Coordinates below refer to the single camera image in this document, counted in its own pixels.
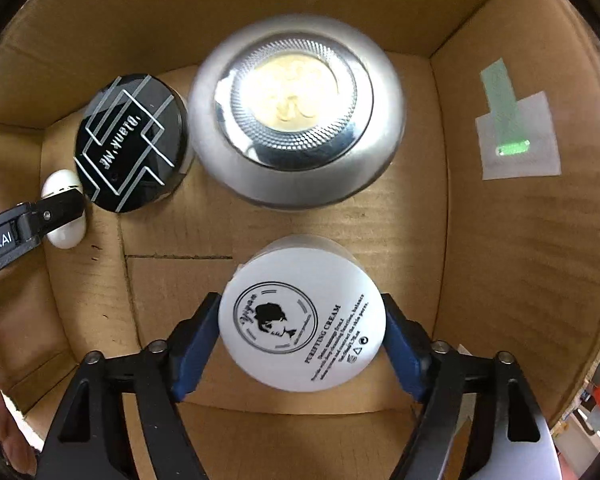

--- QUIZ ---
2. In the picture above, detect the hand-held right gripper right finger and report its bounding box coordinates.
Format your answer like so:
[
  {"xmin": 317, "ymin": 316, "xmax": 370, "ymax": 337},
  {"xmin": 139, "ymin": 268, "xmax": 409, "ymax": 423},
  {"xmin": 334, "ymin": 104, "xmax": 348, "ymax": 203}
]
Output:
[{"xmin": 381, "ymin": 293, "xmax": 557, "ymax": 480}]

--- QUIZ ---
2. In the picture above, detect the cardboard box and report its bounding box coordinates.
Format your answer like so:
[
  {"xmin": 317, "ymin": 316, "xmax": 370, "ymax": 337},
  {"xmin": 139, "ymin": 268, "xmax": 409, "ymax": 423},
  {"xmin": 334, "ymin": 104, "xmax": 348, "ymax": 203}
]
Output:
[{"xmin": 0, "ymin": 0, "xmax": 600, "ymax": 480}]

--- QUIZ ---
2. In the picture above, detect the silver round jar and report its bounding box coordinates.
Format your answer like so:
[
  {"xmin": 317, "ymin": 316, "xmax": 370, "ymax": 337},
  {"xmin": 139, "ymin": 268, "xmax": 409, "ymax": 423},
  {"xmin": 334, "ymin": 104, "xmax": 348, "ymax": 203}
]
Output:
[{"xmin": 187, "ymin": 15, "xmax": 409, "ymax": 211}]

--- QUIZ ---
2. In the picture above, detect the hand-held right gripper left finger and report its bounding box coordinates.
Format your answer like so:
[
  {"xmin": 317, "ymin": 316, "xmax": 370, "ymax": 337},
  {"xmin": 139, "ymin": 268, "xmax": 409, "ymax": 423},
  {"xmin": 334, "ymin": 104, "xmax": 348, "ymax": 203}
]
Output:
[{"xmin": 35, "ymin": 291, "xmax": 222, "ymax": 480}]

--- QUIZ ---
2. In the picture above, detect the white sticker label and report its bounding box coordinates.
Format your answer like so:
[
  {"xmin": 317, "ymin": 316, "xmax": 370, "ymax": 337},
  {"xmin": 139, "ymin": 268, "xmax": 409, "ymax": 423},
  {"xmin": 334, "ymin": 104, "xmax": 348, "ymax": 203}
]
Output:
[{"xmin": 474, "ymin": 91, "xmax": 564, "ymax": 181}]

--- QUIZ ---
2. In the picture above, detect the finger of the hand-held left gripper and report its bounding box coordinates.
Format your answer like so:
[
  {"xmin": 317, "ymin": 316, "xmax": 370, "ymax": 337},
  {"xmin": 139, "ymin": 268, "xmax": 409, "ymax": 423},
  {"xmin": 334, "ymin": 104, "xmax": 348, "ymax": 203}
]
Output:
[{"xmin": 17, "ymin": 187, "xmax": 86, "ymax": 247}]

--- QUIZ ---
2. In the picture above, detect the white cream jar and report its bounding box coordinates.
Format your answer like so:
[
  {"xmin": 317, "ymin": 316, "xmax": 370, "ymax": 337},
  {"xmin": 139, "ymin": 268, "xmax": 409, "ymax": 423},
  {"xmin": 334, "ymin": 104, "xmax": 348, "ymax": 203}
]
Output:
[{"xmin": 218, "ymin": 234, "xmax": 387, "ymax": 394}]

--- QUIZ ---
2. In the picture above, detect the white oval earbud case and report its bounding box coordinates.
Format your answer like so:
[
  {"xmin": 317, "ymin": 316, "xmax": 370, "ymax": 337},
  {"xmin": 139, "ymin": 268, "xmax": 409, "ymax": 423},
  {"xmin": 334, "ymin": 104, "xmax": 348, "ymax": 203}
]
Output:
[{"xmin": 40, "ymin": 169, "xmax": 87, "ymax": 250}]

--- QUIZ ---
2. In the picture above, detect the black round compact case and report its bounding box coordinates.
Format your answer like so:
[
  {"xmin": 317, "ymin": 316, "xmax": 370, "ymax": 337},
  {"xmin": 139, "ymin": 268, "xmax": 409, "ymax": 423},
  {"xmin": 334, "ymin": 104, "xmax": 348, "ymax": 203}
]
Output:
[{"xmin": 73, "ymin": 73, "xmax": 197, "ymax": 214}]

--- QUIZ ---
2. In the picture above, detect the green tape strip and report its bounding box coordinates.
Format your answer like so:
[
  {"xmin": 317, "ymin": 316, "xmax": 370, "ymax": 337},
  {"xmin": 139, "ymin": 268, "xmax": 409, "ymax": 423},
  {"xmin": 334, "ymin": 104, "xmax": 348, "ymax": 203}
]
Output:
[{"xmin": 480, "ymin": 58, "xmax": 532, "ymax": 157}]

